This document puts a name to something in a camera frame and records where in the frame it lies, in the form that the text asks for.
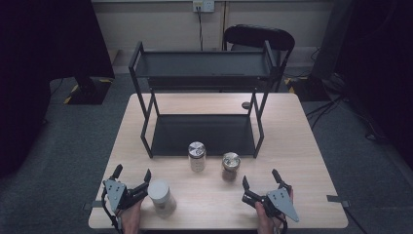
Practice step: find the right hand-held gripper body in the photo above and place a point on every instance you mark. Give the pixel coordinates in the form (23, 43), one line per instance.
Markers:
(281, 201)

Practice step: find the dark stand with base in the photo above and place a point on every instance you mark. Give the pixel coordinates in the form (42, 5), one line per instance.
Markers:
(331, 42)

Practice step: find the person's right hand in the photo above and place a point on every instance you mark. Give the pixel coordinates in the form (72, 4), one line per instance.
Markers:
(263, 222)

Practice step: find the black chair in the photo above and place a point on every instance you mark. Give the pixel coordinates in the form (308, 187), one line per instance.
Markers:
(259, 35)

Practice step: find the dark round table grommet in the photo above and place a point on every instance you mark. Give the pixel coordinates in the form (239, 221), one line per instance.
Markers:
(246, 105)

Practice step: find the person's left hand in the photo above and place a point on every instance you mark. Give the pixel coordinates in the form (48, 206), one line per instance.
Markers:
(131, 219)

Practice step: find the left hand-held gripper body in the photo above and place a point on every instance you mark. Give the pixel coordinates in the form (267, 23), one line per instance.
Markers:
(115, 193)

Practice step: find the silver tin can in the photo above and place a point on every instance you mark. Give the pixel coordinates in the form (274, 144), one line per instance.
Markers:
(197, 156)

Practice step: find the grey table bracket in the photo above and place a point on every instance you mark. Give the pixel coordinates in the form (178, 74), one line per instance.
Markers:
(94, 204)
(337, 199)

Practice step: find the gold-topped tin can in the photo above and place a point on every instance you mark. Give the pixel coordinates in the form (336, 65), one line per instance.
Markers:
(231, 164)

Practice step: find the black stand base, yellow tape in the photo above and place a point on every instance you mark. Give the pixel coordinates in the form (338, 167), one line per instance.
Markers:
(91, 92)

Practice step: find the dark curtain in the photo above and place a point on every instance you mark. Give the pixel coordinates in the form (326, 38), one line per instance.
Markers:
(39, 65)
(383, 65)

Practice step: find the white wall socket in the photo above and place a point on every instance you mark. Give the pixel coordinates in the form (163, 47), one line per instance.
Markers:
(204, 5)

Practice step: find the white-lid jar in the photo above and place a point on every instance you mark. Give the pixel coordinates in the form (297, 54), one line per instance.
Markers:
(161, 195)

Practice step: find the black metal two-tier rack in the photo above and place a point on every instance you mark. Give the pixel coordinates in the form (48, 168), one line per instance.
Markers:
(203, 133)

